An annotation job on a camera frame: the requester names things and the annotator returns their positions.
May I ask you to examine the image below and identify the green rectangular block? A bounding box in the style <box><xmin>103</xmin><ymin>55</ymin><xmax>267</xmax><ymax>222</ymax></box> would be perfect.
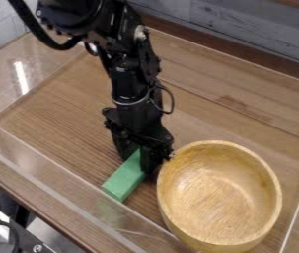
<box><xmin>102</xmin><ymin>150</ymin><xmax>146</xmax><ymax>202</ymax></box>

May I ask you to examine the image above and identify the clear acrylic tray wall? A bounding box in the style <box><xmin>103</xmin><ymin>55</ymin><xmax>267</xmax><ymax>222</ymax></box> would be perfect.
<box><xmin>0</xmin><ymin>31</ymin><xmax>299</xmax><ymax>253</ymax></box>

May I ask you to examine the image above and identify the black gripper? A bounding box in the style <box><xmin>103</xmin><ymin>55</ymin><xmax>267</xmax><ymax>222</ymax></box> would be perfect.
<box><xmin>102</xmin><ymin>98</ymin><xmax>175</xmax><ymax>175</ymax></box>

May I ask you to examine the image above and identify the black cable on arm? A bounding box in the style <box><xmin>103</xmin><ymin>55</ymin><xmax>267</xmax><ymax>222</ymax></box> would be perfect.
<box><xmin>7</xmin><ymin>0</ymin><xmax>175</xmax><ymax>115</ymax></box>

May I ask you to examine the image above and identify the black cable under table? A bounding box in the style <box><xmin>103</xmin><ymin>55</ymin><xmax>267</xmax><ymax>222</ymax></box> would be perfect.
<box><xmin>0</xmin><ymin>220</ymin><xmax>21</xmax><ymax>253</ymax></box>

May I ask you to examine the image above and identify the grey metal device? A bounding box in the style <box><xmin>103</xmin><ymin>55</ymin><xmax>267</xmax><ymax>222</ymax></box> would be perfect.
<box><xmin>0</xmin><ymin>197</ymin><xmax>87</xmax><ymax>253</ymax></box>

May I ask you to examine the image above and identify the brown wooden bowl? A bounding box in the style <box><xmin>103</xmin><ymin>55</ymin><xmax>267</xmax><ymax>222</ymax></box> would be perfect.
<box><xmin>156</xmin><ymin>140</ymin><xmax>282</xmax><ymax>253</ymax></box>

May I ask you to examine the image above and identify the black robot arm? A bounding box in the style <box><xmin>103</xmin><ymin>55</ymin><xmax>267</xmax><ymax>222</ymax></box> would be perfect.
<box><xmin>38</xmin><ymin>0</ymin><xmax>172</xmax><ymax>174</ymax></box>

